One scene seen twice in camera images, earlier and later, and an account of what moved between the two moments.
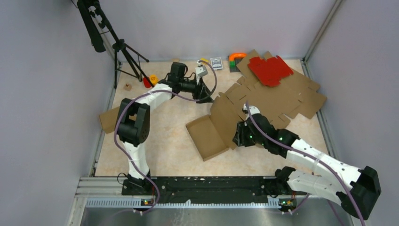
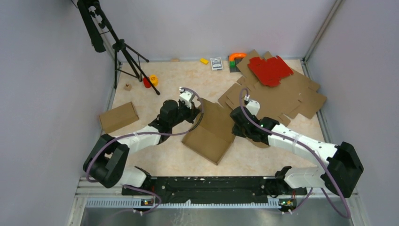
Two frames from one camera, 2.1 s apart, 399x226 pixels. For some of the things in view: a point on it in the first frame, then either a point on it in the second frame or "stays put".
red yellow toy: [153, 78] stays put
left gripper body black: [190, 86] to [184, 113]
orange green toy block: [234, 58] stays put
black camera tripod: [126, 61] stays put
